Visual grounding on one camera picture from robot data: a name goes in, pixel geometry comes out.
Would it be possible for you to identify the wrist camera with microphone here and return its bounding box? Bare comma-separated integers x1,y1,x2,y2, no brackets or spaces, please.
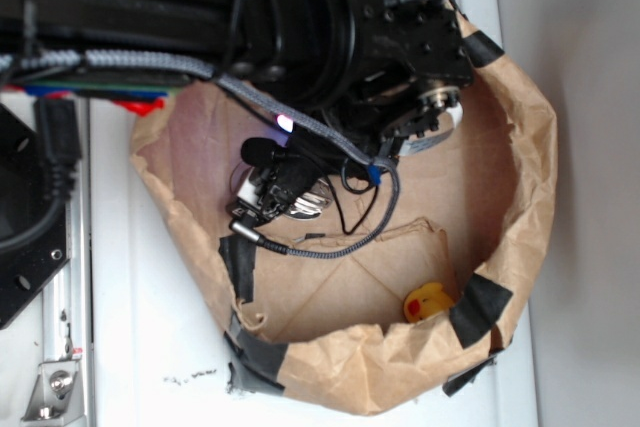
226,125,335,228

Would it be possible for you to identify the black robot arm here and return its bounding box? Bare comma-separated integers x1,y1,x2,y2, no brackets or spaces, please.
1,0,473,155

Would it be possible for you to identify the yellow rubber duck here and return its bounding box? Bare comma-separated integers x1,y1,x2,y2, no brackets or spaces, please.
403,282,454,323

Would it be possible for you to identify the brown paper bag tray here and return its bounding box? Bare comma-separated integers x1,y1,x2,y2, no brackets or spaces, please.
131,20,558,415

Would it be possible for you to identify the aluminium rail with bracket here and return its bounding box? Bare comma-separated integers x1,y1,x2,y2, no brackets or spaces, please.
19,100,95,426

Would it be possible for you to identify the grey braided cable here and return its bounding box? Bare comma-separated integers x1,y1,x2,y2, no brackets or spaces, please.
0,49,402,263

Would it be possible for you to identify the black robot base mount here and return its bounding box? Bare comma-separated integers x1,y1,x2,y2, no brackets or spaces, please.
1,97,81,329

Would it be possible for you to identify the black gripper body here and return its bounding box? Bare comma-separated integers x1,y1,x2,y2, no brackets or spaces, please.
322,0,473,157

